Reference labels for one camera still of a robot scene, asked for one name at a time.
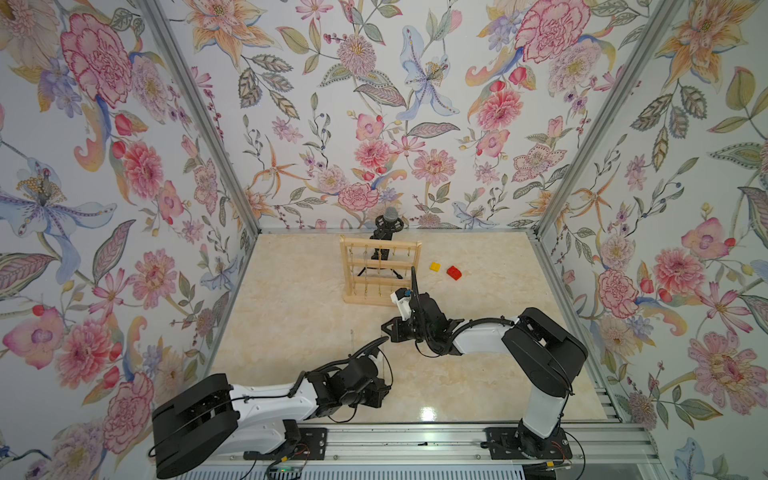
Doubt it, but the red toy brick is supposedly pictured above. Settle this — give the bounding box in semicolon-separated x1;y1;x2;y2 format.
446;266;463;281

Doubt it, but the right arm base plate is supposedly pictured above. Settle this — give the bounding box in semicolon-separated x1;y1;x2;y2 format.
481;427;573;461

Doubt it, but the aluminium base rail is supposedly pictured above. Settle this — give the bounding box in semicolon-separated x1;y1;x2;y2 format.
189;421;667;479

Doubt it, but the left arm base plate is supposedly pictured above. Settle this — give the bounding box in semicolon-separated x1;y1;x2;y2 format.
243;422;329;462

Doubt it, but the wooden jewelry display stand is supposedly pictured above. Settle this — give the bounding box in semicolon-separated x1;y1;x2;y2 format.
339;236;422;307

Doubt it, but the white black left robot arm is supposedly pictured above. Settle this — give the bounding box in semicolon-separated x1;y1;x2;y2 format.
149;337;391;479

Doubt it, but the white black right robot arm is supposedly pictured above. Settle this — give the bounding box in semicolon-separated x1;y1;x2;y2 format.
381;272;588;441

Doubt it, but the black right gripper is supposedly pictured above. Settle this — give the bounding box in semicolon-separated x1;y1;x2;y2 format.
380;315;435;343

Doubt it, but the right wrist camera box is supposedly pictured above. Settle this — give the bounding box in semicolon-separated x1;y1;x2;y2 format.
390;288;413;322

